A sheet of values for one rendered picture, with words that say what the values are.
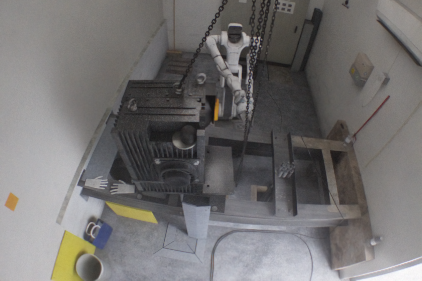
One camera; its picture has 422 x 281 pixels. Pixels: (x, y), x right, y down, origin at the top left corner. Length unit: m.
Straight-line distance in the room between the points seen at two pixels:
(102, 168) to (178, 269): 1.27
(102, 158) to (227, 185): 1.25
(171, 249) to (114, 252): 0.63
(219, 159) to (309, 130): 2.04
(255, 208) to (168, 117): 1.16
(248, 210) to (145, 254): 1.22
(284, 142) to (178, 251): 1.59
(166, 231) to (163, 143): 1.50
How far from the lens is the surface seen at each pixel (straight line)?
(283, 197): 2.10
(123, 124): 1.23
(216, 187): 1.76
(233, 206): 1.98
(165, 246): 2.55
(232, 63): 2.25
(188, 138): 1.15
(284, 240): 2.71
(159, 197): 1.98
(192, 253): 2.51
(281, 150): 2.35
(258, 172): 2.93
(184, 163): 1.32
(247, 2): 3.94
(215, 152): 1.92
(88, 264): 2.66
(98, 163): 2.33
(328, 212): 2.25
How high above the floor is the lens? 2.50
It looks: 49 degrees down
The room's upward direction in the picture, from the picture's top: 4 degrees clockwise
